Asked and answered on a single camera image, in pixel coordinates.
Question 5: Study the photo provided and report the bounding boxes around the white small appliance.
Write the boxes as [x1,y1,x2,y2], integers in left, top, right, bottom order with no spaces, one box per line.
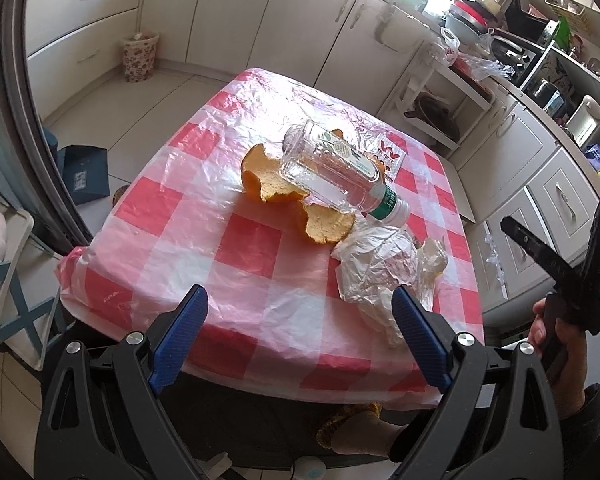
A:
[565,95,600,147]

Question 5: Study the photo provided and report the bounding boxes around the white blue folding chair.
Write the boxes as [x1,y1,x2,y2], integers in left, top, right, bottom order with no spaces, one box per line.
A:
[0,200,76,361]

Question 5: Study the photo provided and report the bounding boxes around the yellow patterned slipper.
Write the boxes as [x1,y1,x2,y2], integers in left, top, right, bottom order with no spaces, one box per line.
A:
[316,402,383,448]

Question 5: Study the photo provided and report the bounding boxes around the white round device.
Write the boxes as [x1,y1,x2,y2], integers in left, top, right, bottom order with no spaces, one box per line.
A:
[290,455,327,480]

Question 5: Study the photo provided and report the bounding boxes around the person's right forearm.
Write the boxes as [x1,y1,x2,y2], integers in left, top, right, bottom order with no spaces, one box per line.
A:
[550,382,600,461]

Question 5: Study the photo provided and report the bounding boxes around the white wooden block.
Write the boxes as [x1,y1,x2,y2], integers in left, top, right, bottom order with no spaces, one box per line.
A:
[202,452,232,479]

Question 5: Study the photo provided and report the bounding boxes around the clear plastic bag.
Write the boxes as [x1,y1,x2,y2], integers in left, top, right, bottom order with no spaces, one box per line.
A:
[440,30,513,82]
[331,224,433,348]

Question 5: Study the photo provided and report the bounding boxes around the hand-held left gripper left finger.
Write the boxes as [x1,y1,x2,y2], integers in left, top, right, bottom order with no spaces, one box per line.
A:
[34,284,216,480]

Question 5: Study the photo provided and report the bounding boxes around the white open shelf unit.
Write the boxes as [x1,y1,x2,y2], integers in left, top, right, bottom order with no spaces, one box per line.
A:
[380,45,496,153]

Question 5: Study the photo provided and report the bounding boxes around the small black appliance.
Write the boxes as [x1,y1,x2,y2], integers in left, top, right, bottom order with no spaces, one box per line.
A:
[527,77,566,111]

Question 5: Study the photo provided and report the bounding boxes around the large orange peel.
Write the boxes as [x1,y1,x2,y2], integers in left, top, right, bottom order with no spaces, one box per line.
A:
[241,143,311,206]

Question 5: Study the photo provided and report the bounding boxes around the grey metal door edge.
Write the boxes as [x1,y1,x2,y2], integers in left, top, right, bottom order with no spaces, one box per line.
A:
[0,0,96,256]

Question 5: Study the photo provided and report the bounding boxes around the red white packet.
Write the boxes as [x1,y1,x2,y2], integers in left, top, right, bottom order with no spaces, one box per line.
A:
[365,132,406,183]

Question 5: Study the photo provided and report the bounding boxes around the red white checkered plastic tablecloth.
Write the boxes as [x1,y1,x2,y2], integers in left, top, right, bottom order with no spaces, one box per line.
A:
[55,67,486,408]

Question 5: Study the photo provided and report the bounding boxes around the clear plastic bottle green cap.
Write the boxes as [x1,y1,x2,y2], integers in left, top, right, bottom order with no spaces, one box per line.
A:
[278,119,411,225]

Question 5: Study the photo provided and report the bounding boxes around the cream cabinet with metal handles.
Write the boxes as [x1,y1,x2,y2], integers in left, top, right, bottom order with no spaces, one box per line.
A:
[450,85,600,313]

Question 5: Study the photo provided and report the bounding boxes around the cream kitchen cabinet row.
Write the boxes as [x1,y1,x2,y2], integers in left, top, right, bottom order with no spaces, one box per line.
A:
[140,0,433,93]

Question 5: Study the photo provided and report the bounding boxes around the small orange peel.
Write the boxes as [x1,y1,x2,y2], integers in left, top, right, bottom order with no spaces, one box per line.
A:
[300,200,357,246]

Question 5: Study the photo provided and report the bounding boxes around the black countertop appliance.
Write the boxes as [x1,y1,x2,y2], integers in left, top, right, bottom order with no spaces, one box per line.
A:
[502,0,557,46]

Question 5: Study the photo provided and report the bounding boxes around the floral waste bin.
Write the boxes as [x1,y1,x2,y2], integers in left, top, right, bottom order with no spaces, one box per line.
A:
[121,32,160,83]

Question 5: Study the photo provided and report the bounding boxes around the dark blue box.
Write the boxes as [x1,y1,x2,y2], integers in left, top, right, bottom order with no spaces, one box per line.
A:
[60,145,111,206]

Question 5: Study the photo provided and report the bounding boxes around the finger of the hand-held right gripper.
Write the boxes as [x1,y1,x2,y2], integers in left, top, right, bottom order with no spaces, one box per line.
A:
[501,216,583,286]

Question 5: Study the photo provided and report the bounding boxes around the stack of bowls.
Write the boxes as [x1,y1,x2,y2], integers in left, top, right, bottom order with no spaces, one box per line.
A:
[442,0,506,47]

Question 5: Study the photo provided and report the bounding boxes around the person's foot in beige sock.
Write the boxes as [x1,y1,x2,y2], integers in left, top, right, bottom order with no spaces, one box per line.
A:
[330,416,407,460]

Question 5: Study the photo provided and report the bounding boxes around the cream drawer cabinet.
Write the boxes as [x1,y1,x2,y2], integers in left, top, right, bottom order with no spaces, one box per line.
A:
[25,0,148,118]

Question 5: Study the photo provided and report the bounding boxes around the open kitchen shelves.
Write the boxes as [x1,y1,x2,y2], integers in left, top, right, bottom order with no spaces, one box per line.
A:
[520,40,600,163]

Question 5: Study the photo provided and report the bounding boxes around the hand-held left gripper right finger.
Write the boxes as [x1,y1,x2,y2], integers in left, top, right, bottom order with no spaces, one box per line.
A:
[391,285,566,480]

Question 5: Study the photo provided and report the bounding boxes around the person's right hand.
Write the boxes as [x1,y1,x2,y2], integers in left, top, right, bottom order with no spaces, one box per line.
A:
[528,297,588,396]

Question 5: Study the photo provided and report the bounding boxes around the dark cooking pot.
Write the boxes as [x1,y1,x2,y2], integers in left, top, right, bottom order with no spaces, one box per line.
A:
[405,92,462,143]

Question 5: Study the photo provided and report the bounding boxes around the green packet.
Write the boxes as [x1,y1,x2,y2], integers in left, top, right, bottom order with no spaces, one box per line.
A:
[552,16,574,52]

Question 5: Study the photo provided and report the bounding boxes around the black stove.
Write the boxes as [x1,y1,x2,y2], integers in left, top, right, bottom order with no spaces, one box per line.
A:
[490,30,547,87]

